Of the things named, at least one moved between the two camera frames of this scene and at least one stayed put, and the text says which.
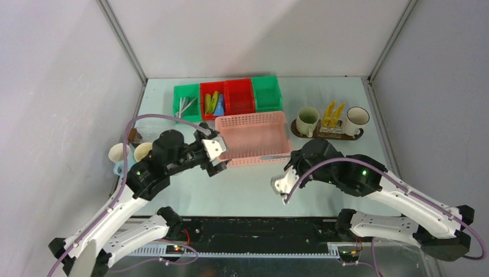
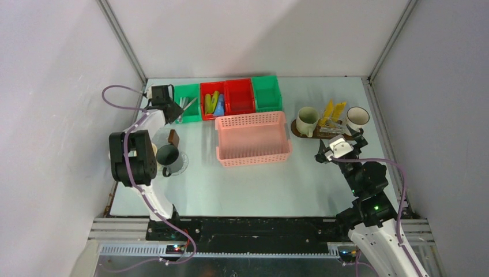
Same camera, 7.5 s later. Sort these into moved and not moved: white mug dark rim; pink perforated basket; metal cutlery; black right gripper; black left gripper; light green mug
Moved: black right gripper; black left gripper
Not moved: pink perforated basket; light green mug; metal cutlery; white mug dark rim
